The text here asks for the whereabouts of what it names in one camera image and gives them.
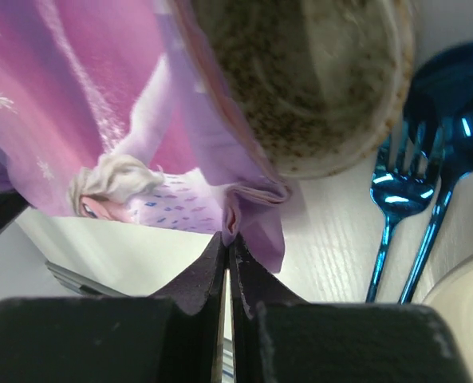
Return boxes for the aluminium mounting rail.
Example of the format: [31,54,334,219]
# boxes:
[45,261,128,298]

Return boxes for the blue metallic spoon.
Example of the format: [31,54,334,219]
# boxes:
[399,41,473,304]

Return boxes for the blue metallic fork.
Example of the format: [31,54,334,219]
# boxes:
[365,122,444,302]

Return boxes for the white round plate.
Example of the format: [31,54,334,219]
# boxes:
[424,255,473,345]

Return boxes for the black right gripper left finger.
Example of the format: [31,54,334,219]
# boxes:
[0,235,227,382]

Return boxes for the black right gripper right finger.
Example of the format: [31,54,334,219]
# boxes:
[228,239,471,382]

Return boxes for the beige speckled cup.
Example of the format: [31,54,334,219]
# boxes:
[175,1,416,179]

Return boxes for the purple princess cloth placemat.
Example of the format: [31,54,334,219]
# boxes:
[0,1,290,273]

